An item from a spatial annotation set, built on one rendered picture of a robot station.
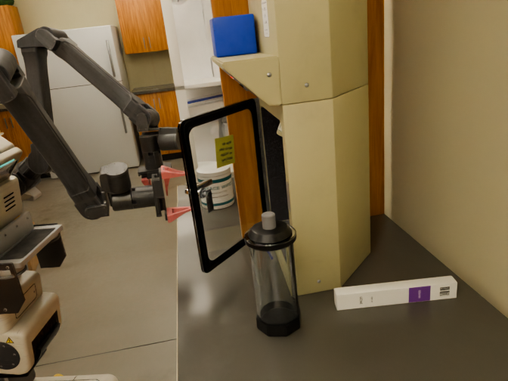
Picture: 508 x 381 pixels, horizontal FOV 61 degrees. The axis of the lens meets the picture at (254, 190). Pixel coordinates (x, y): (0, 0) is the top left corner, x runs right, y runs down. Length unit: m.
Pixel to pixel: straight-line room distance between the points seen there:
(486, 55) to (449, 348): 0.60
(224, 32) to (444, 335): 0.83
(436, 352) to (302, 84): 0.60
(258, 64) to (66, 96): 5.16
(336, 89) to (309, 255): 0.39
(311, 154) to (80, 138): 5.22
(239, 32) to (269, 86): 0.23
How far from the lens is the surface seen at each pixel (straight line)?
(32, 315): 1.57
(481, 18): 1.08
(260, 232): 0.88
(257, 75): 0.91
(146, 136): 1.37
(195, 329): 1.05
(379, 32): 1.39
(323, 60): 0.94
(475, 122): 1.10
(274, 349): 0.96
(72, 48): 1.48
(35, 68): 1.55
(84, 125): 6.00
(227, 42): 1.10
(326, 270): 1.09
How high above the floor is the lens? 1.56
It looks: 20 degrees down
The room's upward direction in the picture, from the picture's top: 6 degrees counter-clockwise
